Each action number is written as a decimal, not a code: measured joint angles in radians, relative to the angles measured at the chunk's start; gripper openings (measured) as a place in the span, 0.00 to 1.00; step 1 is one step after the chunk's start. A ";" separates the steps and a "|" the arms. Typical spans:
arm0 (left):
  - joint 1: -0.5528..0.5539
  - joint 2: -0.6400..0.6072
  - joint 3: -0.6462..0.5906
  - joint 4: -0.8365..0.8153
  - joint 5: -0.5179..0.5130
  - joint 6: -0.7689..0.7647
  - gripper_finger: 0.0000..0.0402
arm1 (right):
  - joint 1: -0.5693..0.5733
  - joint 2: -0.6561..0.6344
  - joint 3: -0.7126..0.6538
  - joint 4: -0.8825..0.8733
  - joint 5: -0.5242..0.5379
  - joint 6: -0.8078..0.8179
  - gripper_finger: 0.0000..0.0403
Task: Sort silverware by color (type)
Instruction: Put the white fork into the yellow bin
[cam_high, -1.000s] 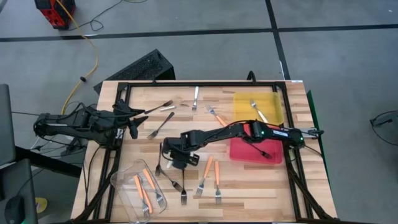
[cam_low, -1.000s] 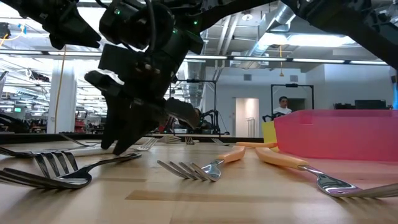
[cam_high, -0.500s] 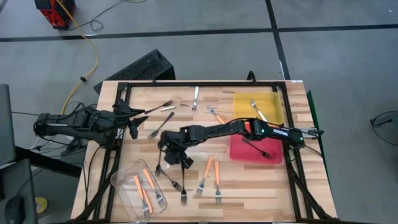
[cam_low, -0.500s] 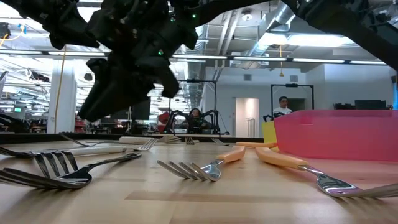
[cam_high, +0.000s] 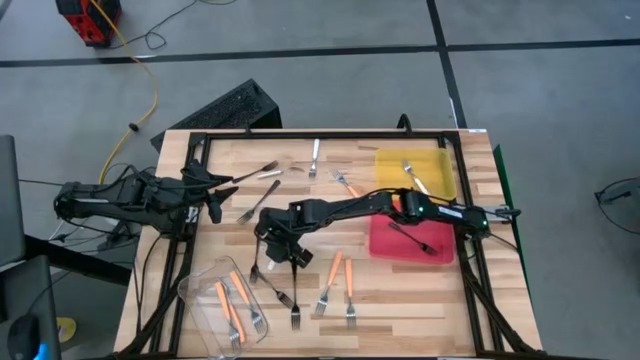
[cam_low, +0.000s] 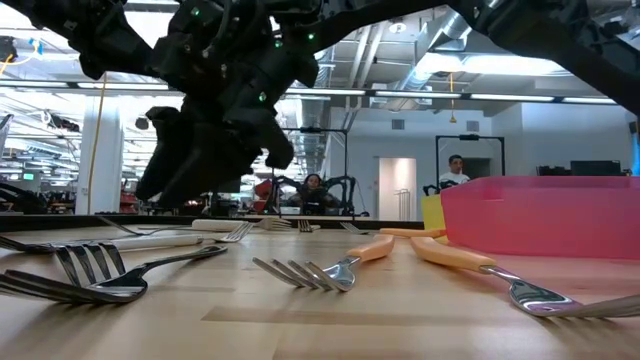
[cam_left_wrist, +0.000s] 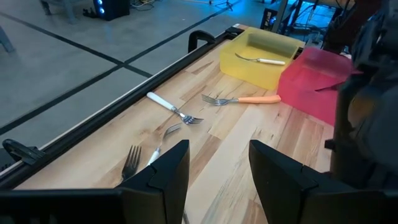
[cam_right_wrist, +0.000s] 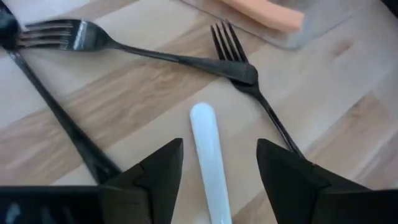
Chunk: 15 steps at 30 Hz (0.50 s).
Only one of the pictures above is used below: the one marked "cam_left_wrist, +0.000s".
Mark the black box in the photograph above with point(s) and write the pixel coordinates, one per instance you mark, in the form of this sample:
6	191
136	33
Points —
267	20

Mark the black computer with blue lights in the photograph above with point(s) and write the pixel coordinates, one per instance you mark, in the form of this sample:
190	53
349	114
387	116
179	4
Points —
115	9

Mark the yellow translucent plastic bin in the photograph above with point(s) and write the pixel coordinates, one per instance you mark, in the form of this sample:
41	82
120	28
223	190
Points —
248	74

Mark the black metal fork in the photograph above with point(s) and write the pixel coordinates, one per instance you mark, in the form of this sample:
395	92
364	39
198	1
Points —
132	161

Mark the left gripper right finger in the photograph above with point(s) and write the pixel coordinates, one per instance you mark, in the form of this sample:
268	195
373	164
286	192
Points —
273	180

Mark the red translucent plastic bin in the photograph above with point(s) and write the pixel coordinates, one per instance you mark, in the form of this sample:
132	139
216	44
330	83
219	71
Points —
304	102

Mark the black table clamp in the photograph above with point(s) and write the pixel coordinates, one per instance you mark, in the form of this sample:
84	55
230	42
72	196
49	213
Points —
21	152
199	34

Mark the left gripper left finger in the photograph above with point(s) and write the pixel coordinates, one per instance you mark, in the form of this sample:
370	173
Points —
168	180

